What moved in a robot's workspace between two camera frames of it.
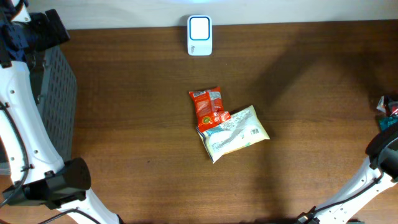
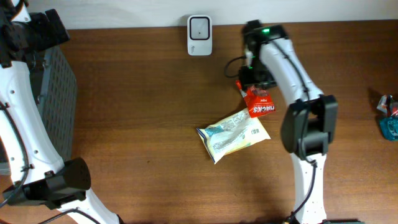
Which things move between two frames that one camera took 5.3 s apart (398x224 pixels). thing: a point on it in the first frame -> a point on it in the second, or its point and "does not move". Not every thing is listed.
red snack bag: [209, 107] -> [259, 101]
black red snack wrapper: [388, 104] does not move
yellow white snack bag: [244, 129] does not move
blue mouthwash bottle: [385, 122] does not move
